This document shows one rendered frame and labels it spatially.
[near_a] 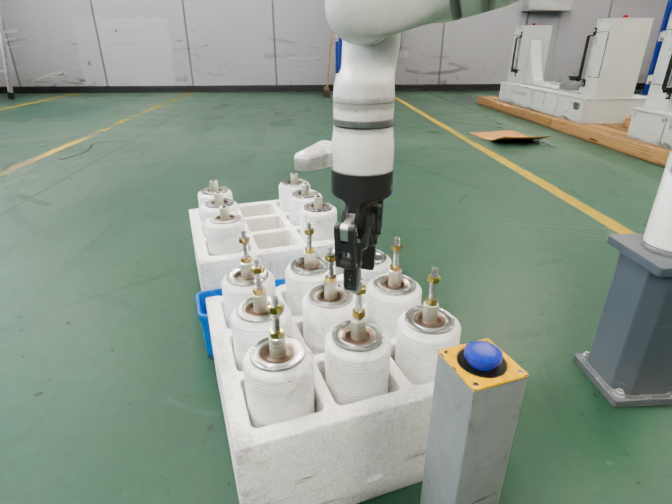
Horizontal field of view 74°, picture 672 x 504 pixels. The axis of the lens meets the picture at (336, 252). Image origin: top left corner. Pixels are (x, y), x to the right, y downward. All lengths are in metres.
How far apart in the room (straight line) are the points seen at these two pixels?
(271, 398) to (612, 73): 3.72
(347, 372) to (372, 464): 0.15
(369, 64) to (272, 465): 0.51
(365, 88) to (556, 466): 0.68
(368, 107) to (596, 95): 3.57
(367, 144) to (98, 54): 7.09
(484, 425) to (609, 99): 3.66
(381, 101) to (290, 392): 0.38
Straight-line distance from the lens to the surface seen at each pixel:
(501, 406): 0.54
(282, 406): 0.62
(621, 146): 3.46
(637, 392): 1.07
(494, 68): 7.51
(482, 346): 0.53
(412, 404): 0.67
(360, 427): 0.65
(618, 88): 4.10
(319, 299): 0.73
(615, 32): 4.02
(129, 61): 7.38
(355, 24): 0.48
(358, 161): 0.51
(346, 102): 0.51
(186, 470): 0.85
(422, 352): 0.68
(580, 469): 0.91
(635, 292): 0.97
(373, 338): 0.65
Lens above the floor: 0.63
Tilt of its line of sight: 25 degrees down
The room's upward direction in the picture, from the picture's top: straight up
